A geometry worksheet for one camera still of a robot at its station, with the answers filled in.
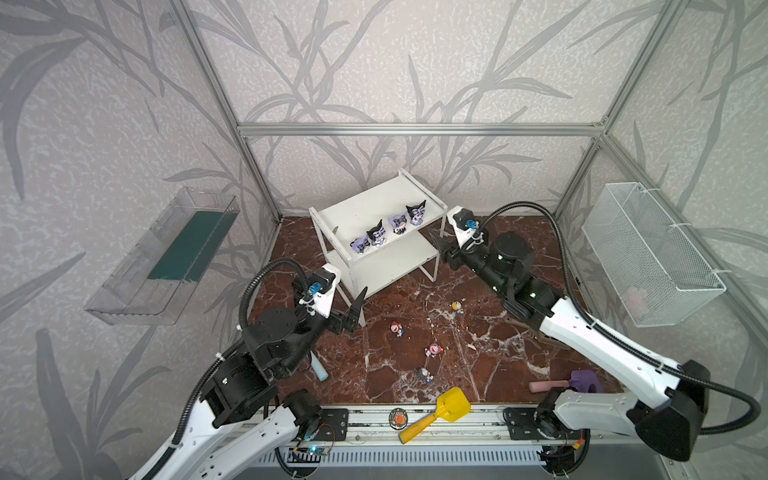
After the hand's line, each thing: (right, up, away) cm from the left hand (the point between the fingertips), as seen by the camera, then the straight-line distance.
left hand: (350, 270), depth 60 cm
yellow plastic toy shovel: (+24, -36, +16) cm, 46 cm away
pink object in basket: (+69, -9, +13) cm, 71 cm away
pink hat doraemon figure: (+19, -25, +24) cm, 40 cm away
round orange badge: (+9, -39, +15) cm, 43 cm away
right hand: (+21, +12, +8) cm, 25 cm away
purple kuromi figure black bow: (+1, +5, +5) cm, 7 cm away
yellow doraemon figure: (+28, -15, +33) cm, 46 cm away
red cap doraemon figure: (+9, -20, +29) cm, 36 cm away
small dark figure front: (+16, -31, +20) cm, 40 cm away
